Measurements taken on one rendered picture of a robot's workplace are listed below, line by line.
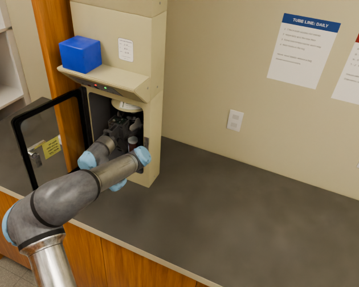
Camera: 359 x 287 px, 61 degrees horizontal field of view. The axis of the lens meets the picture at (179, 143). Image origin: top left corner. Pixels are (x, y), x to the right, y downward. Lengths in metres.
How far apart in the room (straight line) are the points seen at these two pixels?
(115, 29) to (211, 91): 0.62
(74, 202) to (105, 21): 0.63
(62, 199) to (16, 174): 0.85
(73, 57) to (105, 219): 0.66
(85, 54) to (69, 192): 0.50
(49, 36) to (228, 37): 0.72
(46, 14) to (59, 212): 0.70
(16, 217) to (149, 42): 0.65
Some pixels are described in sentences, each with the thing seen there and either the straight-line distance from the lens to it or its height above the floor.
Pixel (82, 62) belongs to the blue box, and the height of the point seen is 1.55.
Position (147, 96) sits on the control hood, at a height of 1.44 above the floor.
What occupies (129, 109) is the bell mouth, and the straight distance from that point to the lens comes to 1.26.
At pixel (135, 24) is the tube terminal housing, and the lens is 1.08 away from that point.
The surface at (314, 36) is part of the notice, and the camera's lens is 1.36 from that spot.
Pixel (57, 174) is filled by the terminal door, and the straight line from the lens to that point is 1.42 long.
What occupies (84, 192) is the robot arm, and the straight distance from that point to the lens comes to 0.82.
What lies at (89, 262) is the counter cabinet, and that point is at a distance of 1.68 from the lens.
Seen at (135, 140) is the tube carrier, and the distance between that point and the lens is 1.41.
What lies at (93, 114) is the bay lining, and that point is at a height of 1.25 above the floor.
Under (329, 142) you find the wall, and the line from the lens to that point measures 1.56.
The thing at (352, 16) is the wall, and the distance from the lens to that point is 1.35.
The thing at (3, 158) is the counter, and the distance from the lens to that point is 1.75.
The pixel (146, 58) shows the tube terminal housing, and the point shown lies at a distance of 1.09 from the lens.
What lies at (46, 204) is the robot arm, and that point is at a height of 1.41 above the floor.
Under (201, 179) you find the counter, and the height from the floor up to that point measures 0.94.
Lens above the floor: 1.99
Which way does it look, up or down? 38 degrees down
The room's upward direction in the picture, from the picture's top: 5 degrees clockwise
